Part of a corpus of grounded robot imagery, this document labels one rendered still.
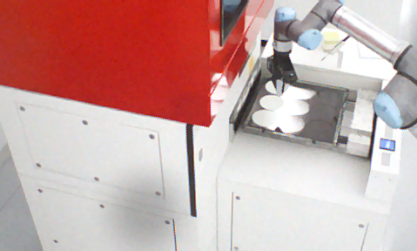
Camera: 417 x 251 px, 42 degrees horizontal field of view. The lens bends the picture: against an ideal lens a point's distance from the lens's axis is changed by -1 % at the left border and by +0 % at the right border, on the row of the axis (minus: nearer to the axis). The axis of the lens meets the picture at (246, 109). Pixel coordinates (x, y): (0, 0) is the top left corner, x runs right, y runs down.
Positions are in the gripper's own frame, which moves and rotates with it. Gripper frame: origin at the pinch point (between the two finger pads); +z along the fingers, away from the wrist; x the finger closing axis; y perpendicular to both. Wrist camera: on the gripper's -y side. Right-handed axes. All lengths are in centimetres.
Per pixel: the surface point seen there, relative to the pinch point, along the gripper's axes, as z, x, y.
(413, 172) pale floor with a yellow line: 99, -104, 18
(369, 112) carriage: 11.2, -34.9, -11.9
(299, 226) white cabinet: 33, 9, -37
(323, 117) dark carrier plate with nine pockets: 9.2, -14.5, -9.0
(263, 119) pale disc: 9.1, 8.3, -1.5
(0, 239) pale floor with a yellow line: 98, 122, 61
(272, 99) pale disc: 8.9, -0.7, 8.8
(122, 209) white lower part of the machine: 22, 69, -13
